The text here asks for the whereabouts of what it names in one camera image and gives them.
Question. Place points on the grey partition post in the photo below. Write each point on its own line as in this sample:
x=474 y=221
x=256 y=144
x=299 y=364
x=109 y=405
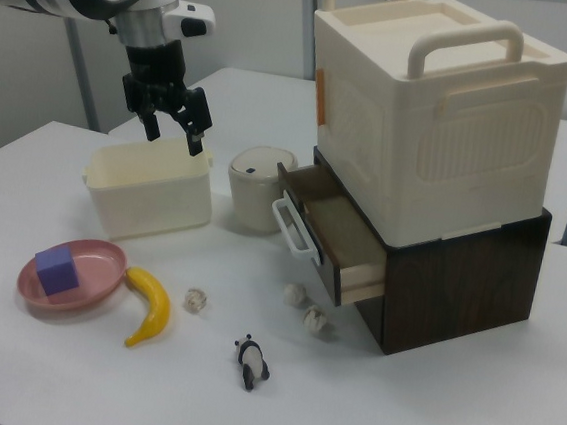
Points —
x=82 y=82
x=307 y=24

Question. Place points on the cream open plastic basket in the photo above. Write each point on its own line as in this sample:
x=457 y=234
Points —
x=154 y=195

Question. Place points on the small cream lidded bin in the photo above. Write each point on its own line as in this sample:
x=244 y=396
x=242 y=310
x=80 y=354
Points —
x=253 y=189

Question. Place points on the black white panda toy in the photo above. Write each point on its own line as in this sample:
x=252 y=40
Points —
x=252 y=357

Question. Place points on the pink plastic plate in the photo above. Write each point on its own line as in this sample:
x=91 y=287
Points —
x=97 y=270

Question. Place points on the purple foam cube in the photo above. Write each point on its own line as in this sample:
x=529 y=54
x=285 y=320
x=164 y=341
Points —
x=58 y=271

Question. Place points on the dark wood drawer cabinet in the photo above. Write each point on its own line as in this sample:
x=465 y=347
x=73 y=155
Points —
x=456 y=294

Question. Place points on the crumpled paper ball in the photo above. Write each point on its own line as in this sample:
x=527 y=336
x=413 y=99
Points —
x=195 y=300
x=294 y=294
x=314 y=318

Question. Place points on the yellow toy banana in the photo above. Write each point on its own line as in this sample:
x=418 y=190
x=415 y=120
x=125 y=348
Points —
x=156 y=306

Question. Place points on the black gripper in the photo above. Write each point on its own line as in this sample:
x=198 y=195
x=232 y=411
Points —
x=154 y=67

